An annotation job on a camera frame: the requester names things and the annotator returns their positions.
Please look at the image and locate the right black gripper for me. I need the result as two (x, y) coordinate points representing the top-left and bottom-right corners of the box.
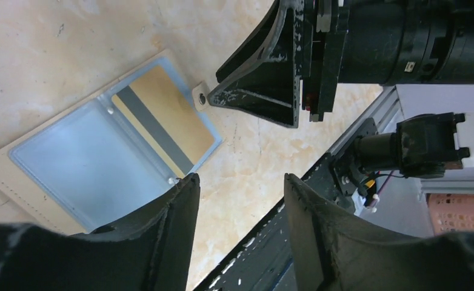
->
(302, 1), (474, 122)

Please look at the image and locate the pink perforated plastic crate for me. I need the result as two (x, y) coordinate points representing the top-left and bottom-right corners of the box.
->
(427, 193), (474, 235)

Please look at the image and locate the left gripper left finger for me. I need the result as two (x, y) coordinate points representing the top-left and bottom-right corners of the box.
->
(0, 173), (200, 290)

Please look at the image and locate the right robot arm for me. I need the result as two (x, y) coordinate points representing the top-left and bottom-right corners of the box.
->
(207, 1), (474, 195)

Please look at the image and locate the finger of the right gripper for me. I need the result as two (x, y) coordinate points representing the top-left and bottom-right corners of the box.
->
(207, 1), (305, 128)

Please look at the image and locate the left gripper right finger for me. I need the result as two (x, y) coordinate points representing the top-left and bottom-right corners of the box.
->
(284, 174), (474, 290)

